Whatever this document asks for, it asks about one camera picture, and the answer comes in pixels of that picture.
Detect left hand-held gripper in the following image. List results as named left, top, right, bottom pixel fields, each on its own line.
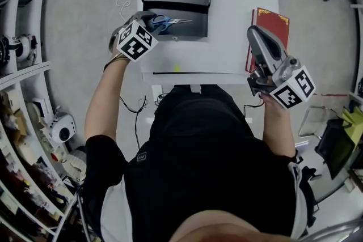
left=116, top=10, right=159, bottom=62

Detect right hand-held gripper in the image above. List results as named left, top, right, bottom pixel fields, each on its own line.
left=246, top=24, right=317, bottom=110

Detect blue-handled scissors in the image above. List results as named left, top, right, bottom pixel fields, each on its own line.
left=151, top=14, right=193, bottom=35

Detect person's left forearm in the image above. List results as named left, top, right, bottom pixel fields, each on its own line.
left=84, top=59, right=129, bottom=143

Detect person's right forearm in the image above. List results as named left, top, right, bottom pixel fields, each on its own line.
left=261, top=97, right=298, bottom=159

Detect person's left hand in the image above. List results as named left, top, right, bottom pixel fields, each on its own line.
left=108, top=26, right=127, bottom=65

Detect red book with gold trim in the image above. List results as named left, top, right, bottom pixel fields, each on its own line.
left=245, top=7, right=291, bottom=73

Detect white rack with black bags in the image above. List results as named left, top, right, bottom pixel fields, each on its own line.
left=348, top=0, right=363, bottom=104

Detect yellow-green folded object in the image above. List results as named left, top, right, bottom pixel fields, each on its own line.
left=341, top=106, right=363, bottom=148

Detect black flat monitor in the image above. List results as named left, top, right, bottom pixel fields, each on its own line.
left=314, top=118, right=357, bottom=180

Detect white shelving unit with helmets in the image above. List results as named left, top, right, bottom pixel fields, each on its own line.
left=0, top=0, right=52, bottom=77

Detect person's torso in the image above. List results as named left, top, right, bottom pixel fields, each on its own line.
left=85, top=84, right=317, bottom=242

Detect white round-fronted device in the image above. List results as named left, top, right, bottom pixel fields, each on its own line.
left=50, top=106, right=77, bottom=146

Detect person's head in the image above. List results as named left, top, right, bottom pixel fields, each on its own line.
left=170, top=209, right=287, bottom=242

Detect white metal shelving unit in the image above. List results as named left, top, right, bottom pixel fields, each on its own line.
left=0, top=62, right=82, bottom=242

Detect metal chair frame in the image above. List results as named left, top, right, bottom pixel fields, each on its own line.
left=298, top=106, right=330, bottom=140

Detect black cable bundle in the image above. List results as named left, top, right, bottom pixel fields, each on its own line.
left=119, top=95, right=149, bottom=151

